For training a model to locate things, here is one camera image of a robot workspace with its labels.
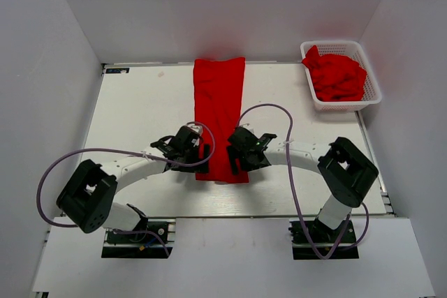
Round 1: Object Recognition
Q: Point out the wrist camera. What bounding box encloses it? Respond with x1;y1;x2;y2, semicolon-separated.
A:
150;126;202;158
228;126;277;154

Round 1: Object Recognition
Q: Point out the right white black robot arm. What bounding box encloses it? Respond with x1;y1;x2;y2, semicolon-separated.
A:
227;133;379;241

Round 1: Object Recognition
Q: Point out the red t shirt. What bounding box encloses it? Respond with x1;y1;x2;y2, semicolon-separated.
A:
302;45;367;102
193;57;249;184

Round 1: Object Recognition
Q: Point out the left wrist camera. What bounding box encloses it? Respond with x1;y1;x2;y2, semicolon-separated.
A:
150;126;202;158

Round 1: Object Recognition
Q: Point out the dark label sticker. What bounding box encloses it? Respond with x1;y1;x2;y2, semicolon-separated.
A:
105;68;130;74

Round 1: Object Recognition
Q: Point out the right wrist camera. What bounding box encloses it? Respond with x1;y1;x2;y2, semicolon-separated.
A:
228;126;277;154

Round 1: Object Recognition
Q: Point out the red t shirt in basket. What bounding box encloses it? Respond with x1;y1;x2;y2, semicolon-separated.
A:
302;45;367;102

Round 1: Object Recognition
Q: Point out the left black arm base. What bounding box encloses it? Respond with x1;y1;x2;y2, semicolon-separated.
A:
101;218;176;260

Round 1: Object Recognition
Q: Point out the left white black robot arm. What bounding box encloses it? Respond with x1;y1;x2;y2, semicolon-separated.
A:
56;140;214;241

